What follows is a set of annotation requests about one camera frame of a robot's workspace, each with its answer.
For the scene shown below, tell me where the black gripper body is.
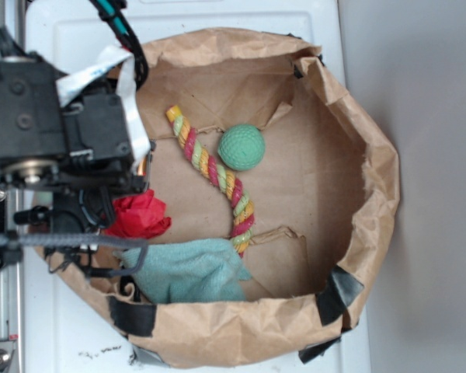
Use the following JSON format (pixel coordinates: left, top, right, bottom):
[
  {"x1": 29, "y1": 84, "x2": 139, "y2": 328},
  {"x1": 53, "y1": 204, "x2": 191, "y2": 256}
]
[{"x1": 13, "y1": 92, "x2": 147, "y2": 233}]

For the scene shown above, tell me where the red paper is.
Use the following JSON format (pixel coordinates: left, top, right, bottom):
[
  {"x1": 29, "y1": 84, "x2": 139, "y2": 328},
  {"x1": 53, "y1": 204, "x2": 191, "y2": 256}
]
[{"x1": 105, "y1": 189, "x2": 172, "y2": 239}]

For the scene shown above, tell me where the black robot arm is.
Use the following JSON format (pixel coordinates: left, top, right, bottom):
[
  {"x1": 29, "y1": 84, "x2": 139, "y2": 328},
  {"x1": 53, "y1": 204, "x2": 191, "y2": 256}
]
[{"x1": 0, "y1": 27, "x2": 155, "y2": 233}]

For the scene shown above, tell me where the teal microfibre cloth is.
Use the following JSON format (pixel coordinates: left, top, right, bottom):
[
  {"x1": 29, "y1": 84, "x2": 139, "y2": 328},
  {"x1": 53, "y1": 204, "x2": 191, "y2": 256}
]
[{"x1": 132, "y1": 239, "x2": 252, "y2": 304}]

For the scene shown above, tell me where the green dimpled ball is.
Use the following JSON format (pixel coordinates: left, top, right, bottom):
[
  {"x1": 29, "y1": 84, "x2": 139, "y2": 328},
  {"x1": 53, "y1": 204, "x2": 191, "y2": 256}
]
[{"x1": 217, "y1": 124, "x2": 266, "y2": 171}]

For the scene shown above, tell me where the white plastic bin lid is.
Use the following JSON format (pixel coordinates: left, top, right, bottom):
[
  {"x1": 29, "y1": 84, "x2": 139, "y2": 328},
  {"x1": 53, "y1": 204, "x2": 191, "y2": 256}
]
[{"x1": 24, "y1": 1, "x2": 371, "y2": 372}]

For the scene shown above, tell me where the brown paper bag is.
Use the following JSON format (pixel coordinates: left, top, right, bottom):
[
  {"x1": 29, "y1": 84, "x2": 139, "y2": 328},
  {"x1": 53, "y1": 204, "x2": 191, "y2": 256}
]
[{"x1": 59, "y1": 28, "x2": 400, "y2": 368}]

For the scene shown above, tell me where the white flat ribbon cable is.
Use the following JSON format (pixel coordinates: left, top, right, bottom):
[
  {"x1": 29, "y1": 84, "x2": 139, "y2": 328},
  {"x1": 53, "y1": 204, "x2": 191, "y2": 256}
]
[{"x1": 55, "y1": 44, "x2": 151, "y2": 171}]

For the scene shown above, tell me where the grey braided cable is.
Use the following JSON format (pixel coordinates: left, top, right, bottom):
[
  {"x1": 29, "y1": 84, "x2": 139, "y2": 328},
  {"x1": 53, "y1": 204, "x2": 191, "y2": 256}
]
[{"x1": 0, "y1": 232, "x2": 149, "y2": 277}]

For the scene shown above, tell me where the multicolour twisted rope toy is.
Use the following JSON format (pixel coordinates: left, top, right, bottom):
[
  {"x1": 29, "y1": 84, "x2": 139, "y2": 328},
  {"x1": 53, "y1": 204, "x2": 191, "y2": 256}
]
[{"x1": 165, "y1": 105, "x2": 255, "y2": 256}]

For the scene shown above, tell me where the aluminium extrusion rail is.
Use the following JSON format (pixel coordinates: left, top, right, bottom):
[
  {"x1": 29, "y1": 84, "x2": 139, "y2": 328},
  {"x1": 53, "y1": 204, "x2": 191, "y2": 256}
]
[{"x1": 0, "y1": 1, "x2": 25, "y2": 372}]

